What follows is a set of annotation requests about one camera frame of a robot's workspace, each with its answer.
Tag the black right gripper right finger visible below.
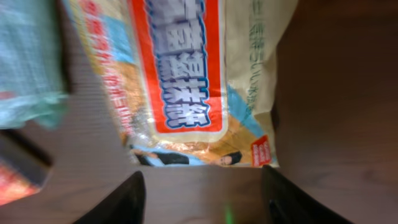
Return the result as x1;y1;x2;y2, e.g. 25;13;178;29
261;166;351;224

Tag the small green wipes pack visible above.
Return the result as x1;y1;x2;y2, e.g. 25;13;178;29
1;129;53;188

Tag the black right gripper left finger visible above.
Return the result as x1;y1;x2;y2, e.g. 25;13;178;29
73;171;146;224

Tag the green wet wipes pack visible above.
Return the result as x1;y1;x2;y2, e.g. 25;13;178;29
1;0;68;129

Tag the orange tissue pack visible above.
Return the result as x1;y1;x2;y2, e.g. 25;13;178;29
1;161;41;205

